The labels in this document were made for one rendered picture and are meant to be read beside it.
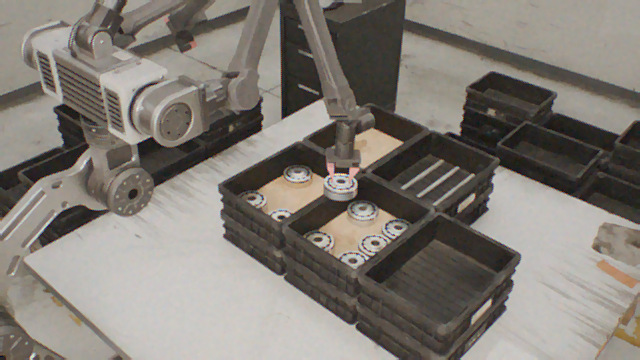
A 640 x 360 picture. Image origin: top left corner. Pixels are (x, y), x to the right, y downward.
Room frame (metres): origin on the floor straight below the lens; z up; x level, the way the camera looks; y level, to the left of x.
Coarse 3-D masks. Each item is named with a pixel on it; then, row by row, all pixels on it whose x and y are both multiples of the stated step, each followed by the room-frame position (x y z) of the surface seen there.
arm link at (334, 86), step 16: (304, 0) 1.65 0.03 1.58; (304, 16) 1.66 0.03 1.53; (320, 16) 1.67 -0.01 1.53; (320, 32) 1.65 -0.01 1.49; (320, 48) 1.63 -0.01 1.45; (320, 64) 1.63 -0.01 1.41; (336, 64) 1.64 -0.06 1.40; (320, 80) 1.64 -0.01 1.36; (336, 80) 1.62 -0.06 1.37; (336, 96) 1.60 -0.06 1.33; (352, 96) 1.63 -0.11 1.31; (336, 112) 1.61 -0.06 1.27
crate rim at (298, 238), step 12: (372, 180) 1.76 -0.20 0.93; (396, 192) 1.70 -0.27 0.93; (420, 204) 1.63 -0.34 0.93; (300, 216) 1.56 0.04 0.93; (288, 228) 1.50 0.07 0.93; (408, 228) 1.51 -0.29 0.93; (300, 240) 1.45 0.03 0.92; (396, 240) 1.46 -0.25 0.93; (312, 252) 1.42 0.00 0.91; (324, 252) 1.40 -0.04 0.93; (336, 264) 1.36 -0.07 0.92
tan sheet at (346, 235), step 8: (344, 216) 1.69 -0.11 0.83; (384, 216) 1.69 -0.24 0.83; (392, 216) 1.69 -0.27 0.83; (328, 224) 1.65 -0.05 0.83; (336, 224) 1.65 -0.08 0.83; (344, 224) 1.65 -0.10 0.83; (352, 224) 1.65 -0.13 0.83; (376, 224) 1.65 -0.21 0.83; (328, 232) 1.61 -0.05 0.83; (336, 232) 1.61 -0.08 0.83; (344, 232) 1.61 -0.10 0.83; (352, 232) 1.61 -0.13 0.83; (360, 232) 1.61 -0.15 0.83; (368, 232) 1.61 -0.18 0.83; (376, 232) 1.61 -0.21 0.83; (336, 240) 1.57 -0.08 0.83; (344, 240) 1.57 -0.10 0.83; (352, 240) 1.57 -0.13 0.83; (336, 248) 1.53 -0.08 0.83; (344, 248) 1.53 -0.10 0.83; (352, 248) 1.53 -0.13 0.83; (336, 256) 1.49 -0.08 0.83
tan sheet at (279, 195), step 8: (272, 184) 1.86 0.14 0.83; (280, 184) 1.87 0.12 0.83; (312, 184) 1.87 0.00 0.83; (320, 184) 1.87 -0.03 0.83; (264, 192) 1.82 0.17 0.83; (272, 192) 1.82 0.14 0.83; (280, 192) 1.82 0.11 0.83; (288, 192) 1.82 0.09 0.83; (296, 192) 1.82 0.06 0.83; (304, 192) 1.82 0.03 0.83; (312, 192) 1.82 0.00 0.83; (320, 192) 1.82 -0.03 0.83; (272, 200) 1.77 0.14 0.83; (280, 200) 1.77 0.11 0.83; (288, 200) 1.77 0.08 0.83; (296, 200) 1.77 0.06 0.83; (304, 200) 1.77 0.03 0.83; (312, 200) 1.78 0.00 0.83; (272, 208) 1.73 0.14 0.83; (288, 208) 1.73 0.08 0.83; (296, 208) 1.73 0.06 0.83
